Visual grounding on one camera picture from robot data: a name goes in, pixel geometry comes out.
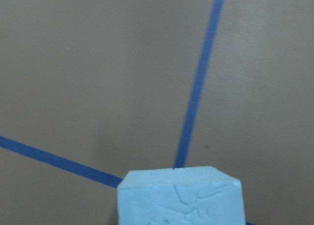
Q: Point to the light blue foam block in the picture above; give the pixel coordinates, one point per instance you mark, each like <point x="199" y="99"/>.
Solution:
<point x="181" y="196"/>

